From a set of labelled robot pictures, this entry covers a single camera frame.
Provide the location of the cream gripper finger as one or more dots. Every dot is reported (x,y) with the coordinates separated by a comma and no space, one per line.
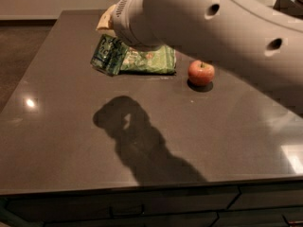
(105,23)

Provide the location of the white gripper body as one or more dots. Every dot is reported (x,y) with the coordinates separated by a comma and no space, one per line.
(122,16)

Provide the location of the green soda can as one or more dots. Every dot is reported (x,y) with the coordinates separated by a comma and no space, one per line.
(109,55)

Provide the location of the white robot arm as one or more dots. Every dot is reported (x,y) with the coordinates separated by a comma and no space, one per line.
(253,42)

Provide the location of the green chip bag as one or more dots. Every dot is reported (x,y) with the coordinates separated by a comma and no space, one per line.
(160,62)

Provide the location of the red apple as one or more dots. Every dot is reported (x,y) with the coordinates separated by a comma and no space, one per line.
(200,73)

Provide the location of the dark box in corner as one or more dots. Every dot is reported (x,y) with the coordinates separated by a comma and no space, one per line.
(292,8)

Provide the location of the dark cabinet drawers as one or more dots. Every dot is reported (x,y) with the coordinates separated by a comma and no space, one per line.
(220,205)

